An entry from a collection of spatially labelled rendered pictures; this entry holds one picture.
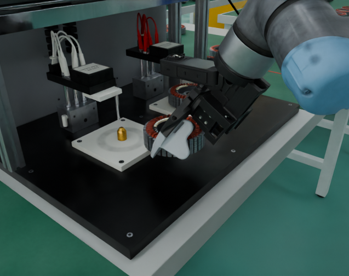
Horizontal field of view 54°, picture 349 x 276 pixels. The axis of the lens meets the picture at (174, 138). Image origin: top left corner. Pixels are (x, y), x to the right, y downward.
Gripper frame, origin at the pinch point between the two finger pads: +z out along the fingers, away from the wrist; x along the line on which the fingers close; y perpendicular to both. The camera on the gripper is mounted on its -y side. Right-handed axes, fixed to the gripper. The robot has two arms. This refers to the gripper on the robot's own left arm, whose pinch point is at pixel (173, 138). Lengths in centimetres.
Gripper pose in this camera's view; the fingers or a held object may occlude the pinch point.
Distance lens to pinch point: 62.4
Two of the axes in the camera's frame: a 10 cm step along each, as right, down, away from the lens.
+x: 6.2, -3.8, 6.8
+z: -3.9, 6.0, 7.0
